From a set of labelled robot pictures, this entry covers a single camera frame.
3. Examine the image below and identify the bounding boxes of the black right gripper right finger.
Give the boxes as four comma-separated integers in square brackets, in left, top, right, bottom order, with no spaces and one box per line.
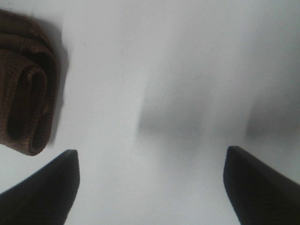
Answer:
[223,146,300,225]

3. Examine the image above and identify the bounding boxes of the brown towel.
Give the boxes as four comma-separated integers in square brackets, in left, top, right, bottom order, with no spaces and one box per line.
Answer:
[0,10,60,156]

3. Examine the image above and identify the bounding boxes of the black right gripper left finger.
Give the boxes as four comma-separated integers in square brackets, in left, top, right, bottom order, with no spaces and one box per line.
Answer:
[0,150,80,225]

